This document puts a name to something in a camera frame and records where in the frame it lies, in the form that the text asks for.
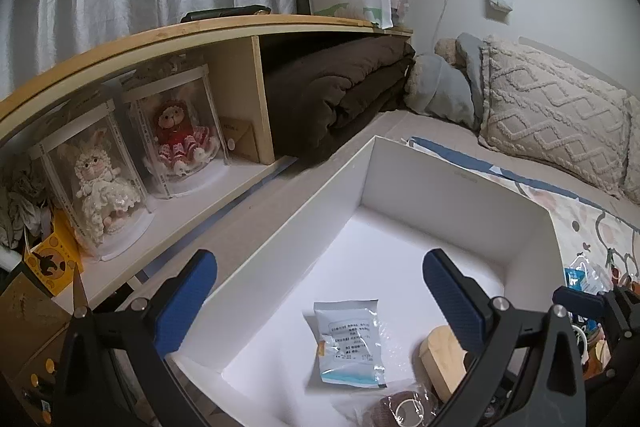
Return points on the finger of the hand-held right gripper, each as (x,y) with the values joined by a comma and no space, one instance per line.
(577,300)

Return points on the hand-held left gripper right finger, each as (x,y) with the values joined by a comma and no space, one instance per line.
(450,302)

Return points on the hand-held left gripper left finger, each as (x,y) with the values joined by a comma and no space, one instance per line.
(185,302)

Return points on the blue snack packet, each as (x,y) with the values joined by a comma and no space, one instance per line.
(575,278)

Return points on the light wooden block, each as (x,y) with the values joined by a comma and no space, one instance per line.
(442,357)

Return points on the white cardboard box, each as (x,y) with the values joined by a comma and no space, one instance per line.
(390,247)

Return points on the pale blue sachet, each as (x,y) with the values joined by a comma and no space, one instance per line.
(350,342)

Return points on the brown knit item clear bag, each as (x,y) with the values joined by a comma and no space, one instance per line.
(390,412)

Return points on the printed blanket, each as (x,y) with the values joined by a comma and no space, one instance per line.
(590,217)

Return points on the yellow box with black figure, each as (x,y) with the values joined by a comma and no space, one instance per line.
(52,257)

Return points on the plush doll in white dress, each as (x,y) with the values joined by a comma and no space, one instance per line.
(100,187)

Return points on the brown cardboard box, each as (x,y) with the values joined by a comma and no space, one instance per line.
(25,322)

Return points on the plush doll in red dress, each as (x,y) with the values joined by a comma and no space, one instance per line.
(177,137)

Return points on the kraft envelope box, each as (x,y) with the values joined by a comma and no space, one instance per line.
(242,139)

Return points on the beige textured pillow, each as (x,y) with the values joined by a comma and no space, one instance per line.
(550,117)

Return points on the crumpled beige cloth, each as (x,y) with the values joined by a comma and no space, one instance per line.
(20,207)

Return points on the red doll in case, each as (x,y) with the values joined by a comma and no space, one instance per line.
(135,107)

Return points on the cream doll in case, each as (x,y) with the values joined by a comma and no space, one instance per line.
(45,147)

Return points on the grey-blue pillow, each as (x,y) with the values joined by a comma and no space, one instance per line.
(445,87)

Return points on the wooden shelf unit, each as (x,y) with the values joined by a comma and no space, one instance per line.
(235,72)

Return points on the folded brown blanket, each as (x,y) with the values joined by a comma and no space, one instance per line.
(330,92)

